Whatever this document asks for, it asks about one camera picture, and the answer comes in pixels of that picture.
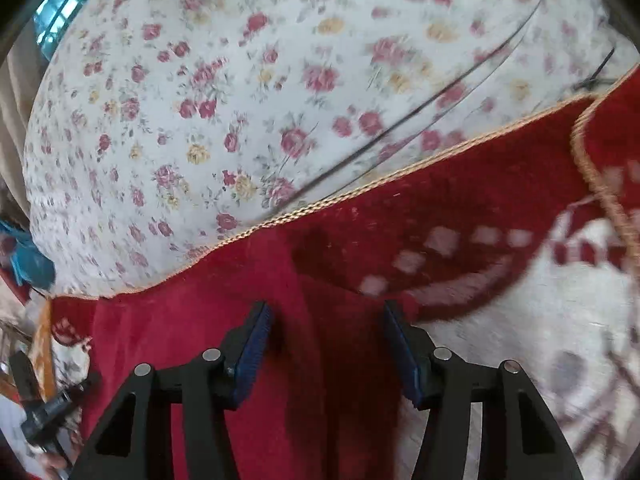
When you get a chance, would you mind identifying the black charger cable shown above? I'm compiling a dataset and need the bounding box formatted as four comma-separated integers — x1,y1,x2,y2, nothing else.
575,47,618,93

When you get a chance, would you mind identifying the red and white fleece blanket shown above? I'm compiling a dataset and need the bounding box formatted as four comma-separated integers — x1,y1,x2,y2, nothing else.
50,67,640,480

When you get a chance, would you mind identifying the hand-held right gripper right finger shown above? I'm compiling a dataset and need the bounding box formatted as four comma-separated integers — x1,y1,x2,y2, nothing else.
382,300,586,480

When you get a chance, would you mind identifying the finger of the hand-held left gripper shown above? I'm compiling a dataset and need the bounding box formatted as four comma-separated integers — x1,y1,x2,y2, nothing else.
21,378,101,445

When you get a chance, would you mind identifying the floral bed sheet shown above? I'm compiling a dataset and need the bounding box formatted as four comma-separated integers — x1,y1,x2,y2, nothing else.
22,0,640,301

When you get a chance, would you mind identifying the blue cloth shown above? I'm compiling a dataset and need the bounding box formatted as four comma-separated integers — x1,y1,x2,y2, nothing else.
0,217,57,293

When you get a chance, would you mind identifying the dark red garment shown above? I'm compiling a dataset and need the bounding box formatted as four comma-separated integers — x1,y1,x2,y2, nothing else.
80,240,421,480

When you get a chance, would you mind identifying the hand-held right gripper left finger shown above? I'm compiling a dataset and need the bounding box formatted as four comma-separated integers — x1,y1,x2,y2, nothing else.
70,301,274,480

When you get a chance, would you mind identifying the beige curtain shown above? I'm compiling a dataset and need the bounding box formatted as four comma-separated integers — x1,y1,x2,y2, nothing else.
0,42,53,206

